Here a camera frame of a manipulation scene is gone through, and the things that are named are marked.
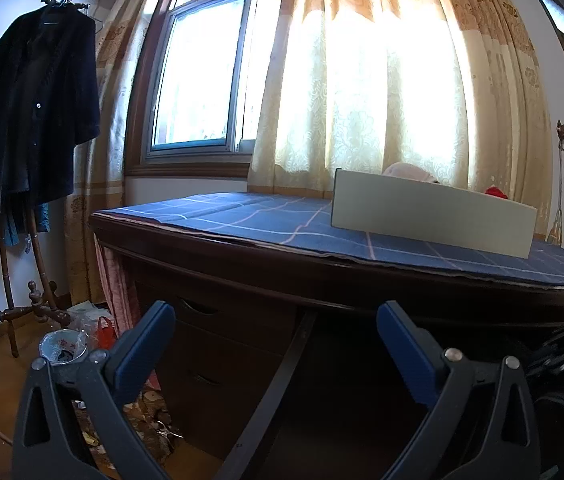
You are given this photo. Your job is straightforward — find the teal cloth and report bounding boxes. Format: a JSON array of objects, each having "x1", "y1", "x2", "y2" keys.
[{"x1": 0, "y1": 202, "x2": 50, "y2": 251}]

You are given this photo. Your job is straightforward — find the blue checked tablecloth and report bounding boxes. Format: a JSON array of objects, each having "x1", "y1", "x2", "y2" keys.
[{"x1": 90, "y1": 191, "x2": 564, "y2": 293}]

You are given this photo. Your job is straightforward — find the wooden coat rack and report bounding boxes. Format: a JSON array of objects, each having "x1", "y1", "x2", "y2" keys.
[{"x1": 0, "y1": 0, "x2": 97, "y2": 358}]

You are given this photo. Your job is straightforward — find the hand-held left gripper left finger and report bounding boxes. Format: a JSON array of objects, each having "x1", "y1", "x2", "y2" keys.
[{"x1": 12, "y1": 300, "x2": 177, "y2": 480}]

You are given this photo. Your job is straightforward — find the wooden framed window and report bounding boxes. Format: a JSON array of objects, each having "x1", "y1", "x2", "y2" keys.
[{"x1": 124, "y1": 0, "x2": 290, "y2": 178}]

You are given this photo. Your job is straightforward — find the beige patterned curtain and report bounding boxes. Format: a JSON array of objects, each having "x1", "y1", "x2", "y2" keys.
[
  {"x1": 247, "y1": 0, "x2": 555, "y2": 241},
  {"x1": 64, "y1": 0, "x2": 173, "y2": 306}
]

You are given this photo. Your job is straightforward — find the red plastic bag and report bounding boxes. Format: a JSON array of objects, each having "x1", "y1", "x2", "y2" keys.
[{"x1": 98, "y1": 316, "x2": 115, "y2": 352}]

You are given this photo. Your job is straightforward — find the small trash bin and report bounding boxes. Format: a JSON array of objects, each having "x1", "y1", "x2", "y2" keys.
[{"x1": 38, "y1": 329, "x2": 88, "y2": 367}]

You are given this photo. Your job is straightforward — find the wooden drawer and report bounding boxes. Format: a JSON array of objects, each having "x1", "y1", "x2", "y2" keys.
[{"x1": 222, "y1": 307, "x2": 543, "y2": 480}]

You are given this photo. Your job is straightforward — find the white plastic bag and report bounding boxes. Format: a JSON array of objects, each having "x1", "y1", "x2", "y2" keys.
[{"x1": 66, "y1": 301, "x2": 112, "y2": 356}]

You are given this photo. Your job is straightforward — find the white cardboard box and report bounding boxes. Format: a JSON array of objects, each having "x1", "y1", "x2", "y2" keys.
[{"x1": 330, "y1": 168, "x2": 539, "y2": 260}]

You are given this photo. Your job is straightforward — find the scattered paper scraps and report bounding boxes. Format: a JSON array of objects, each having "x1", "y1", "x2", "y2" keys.
[{"x1": 69, "y1": 370, "x2": 187, "y2": 471}]

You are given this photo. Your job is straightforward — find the dark hanging coat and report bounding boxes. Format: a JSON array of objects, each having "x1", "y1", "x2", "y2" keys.
[{"x1": 0, "y1": 7, "x2": 101, "y2": 213}]

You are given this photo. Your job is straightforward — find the curtain tieback tassel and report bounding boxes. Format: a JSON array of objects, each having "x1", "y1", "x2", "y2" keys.
[{"x1": 546, "y1": 152, "x2": 564, "y2": 247}]

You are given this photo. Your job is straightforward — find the pink bra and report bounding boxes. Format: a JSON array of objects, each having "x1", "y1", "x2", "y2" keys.
[{"x1": 382, "y1": 162, "x2": 439, "y2": 184}]

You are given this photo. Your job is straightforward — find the closed desk drawer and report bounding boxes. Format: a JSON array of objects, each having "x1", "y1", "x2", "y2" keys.
[
  {"x1": 134, "y1": 280, "x2": 303, "y2": 348},
  {"x1": 154, "y1": 320, "x2": 293, "y2": 461}
]

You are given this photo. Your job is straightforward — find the dark wooden desk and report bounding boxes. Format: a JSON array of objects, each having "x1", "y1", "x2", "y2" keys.
[{"x1": 89, "y1": 212, "x2": 564, "y2": 480}]

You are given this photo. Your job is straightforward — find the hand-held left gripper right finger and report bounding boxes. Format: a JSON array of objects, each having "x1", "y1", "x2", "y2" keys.
[{"x1": 376, "y1": 301, "x2": 545, "y2": 480}]

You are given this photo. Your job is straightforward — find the pink patterned cloth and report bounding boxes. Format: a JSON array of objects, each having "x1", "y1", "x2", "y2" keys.
[{"x1": 94, "y1": 240, "x2": 145, "y2": 346}]

